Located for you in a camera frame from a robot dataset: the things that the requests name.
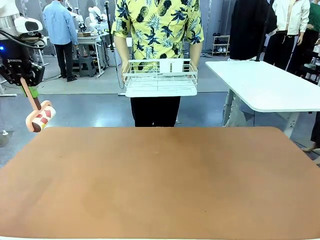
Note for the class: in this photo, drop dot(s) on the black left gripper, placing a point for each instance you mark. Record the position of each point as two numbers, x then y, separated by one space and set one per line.
15 55

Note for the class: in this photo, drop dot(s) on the wooden toy sushi utensil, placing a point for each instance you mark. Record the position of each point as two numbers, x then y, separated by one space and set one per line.
41 117

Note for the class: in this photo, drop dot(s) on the person's right forearm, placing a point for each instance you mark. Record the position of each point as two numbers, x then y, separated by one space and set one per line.
123 50

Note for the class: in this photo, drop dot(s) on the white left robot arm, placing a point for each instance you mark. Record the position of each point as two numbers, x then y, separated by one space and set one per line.
15 15

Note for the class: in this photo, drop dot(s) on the person's left forearm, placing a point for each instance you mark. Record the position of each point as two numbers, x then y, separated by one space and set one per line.
196 50

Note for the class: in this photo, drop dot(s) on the person's right hand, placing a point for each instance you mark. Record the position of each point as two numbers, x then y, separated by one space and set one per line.
125 67

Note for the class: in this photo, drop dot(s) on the person's left hand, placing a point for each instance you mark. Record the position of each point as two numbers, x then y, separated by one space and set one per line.
195 64

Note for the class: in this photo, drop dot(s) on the small white floor knob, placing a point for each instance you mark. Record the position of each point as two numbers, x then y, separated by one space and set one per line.
4 133

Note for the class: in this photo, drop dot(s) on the man in blue shirt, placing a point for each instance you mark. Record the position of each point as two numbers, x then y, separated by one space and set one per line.
61 25

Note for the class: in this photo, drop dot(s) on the black step stool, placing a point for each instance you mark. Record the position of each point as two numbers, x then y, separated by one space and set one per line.
87 66

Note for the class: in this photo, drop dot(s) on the grey background workbench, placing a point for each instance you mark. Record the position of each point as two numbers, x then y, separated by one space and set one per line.
87 40

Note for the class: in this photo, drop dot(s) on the cardboard box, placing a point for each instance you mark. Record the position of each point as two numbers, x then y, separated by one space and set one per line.
84 34

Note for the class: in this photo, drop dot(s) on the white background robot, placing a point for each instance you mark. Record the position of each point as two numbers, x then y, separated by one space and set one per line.
96 18

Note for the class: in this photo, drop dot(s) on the black tripod stand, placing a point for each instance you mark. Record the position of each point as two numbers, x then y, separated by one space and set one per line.
108 25

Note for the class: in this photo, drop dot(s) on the black trousers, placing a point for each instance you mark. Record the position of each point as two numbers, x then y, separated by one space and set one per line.
155 112

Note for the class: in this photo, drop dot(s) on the yellow pineapple print shirt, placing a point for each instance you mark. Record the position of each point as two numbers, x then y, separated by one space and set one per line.
157 25

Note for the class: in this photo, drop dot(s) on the white utensil cup holder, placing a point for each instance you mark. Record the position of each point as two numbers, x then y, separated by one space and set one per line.
172 66

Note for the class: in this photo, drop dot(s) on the shoe rack with shoes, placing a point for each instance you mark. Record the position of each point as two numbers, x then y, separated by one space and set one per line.
221 46

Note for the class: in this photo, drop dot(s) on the black hanging garment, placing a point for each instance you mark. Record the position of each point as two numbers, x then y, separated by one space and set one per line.
250 27

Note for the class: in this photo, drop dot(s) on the white side table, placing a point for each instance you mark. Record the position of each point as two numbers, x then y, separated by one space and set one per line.
265 85

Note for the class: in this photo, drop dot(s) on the black stand pole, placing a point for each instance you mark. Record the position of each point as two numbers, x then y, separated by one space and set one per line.
262 37

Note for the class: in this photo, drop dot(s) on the person in white jacket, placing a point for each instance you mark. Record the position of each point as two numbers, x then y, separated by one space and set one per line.
290 17

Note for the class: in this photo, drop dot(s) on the cluttered storage shelf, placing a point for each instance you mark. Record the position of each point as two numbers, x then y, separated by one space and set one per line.
312 65

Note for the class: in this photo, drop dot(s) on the person in green top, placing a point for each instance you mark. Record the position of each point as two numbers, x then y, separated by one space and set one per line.
313 22

